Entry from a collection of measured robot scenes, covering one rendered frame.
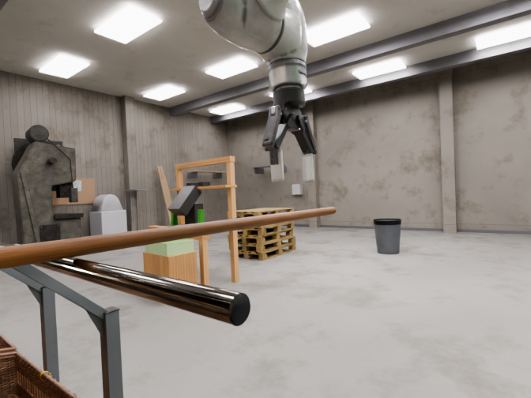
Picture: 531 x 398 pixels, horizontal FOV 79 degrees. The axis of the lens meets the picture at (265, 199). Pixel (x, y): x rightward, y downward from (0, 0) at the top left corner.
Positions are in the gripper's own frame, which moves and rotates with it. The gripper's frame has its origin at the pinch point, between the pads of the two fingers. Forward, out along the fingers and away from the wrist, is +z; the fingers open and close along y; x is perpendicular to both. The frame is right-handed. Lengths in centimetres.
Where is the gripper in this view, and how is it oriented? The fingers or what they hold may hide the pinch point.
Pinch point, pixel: (294, 177)
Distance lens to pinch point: 75.8
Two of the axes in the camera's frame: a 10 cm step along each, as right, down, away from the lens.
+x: -8.0, 0.5, 6.0
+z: 0.7, 10.0, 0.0
